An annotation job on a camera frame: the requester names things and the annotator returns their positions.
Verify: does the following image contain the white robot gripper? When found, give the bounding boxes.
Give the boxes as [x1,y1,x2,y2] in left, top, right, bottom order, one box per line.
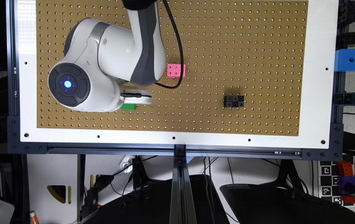
[121,89,152,105]

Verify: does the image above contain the green cube block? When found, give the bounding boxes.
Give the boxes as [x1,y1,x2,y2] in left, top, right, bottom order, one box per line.
[120,104,136,110]

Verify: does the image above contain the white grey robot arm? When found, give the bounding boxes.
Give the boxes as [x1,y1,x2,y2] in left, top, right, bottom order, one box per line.
[48,1,166,113]

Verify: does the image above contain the pink studded block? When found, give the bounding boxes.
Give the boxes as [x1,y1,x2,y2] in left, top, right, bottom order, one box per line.
[167,63,186,78]

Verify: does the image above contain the black studded block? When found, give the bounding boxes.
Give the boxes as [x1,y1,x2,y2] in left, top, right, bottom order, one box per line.
[224,95,245,108]

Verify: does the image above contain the blue cube block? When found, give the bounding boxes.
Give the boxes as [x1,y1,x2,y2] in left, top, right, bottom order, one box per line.
[334,49,355,72]

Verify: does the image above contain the orange block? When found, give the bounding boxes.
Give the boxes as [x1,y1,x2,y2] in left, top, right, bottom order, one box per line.
[336,161,354,177]

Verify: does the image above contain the purple block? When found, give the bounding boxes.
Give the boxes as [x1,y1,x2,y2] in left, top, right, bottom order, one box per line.
[338,175,355,194]

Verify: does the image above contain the red block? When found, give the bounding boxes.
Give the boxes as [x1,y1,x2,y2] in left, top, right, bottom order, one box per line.
[341,194,355,204]

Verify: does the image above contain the black chair left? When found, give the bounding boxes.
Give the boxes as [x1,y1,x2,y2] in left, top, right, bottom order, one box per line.
[82,175,229,224]

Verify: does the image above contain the black chair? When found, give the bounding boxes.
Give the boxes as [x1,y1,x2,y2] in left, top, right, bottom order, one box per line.
[82,175,229,224]
[220,184,355,224]

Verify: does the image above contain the brown perforated pegboard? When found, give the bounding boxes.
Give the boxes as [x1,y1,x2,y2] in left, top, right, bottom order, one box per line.
[37,0,308,136]

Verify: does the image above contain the black chair right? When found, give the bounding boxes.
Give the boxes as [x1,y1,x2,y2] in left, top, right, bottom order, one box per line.
[220,184,355,224]

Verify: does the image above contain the fiducial marker sheet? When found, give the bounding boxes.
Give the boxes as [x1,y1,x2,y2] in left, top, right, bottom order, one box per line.
[317,161,353,207]

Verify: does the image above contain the black blocks stack upper right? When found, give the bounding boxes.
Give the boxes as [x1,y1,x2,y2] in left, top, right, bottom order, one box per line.
[336,0,355,50]

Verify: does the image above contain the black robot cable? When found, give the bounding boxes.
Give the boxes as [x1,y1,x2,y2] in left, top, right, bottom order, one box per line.
[154,0,185,90]

